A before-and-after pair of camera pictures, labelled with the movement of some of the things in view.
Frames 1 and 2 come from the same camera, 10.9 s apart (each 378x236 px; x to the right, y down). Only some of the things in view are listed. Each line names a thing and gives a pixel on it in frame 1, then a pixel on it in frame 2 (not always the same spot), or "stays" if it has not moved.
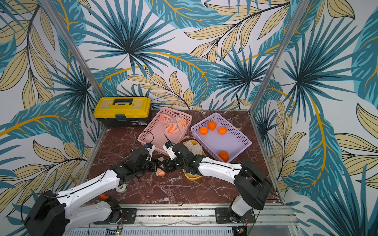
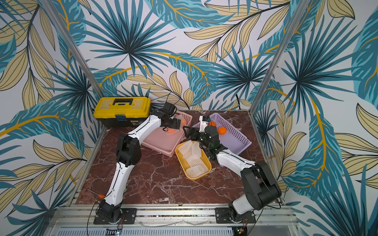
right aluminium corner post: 300,9 stays
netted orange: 211,125 stays
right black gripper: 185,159 → 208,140
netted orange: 222,130 stays
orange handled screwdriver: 104,196 stays
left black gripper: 154,165 → 174,125
